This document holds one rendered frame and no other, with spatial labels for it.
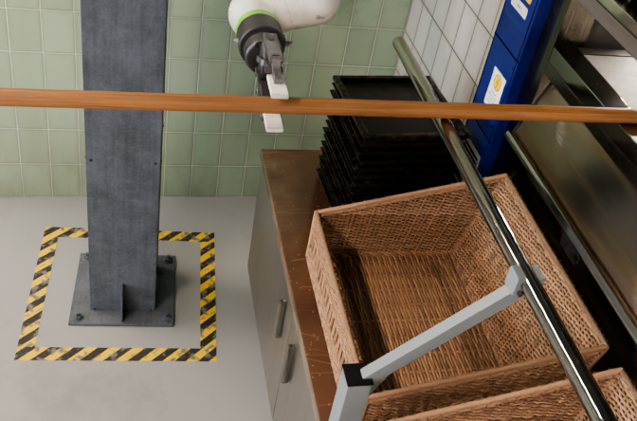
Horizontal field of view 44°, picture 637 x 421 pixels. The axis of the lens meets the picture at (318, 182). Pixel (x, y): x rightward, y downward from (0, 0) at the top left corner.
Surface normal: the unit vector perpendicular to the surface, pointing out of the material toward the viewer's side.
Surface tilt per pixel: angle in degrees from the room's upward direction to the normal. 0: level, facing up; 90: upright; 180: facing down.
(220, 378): 0
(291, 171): 0
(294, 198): 0
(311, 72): 90
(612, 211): 70
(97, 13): 90
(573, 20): 90
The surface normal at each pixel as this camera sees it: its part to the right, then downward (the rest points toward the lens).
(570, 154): -0.86, -0.28
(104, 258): 0.11, 0.62
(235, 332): 0.15, -0.79
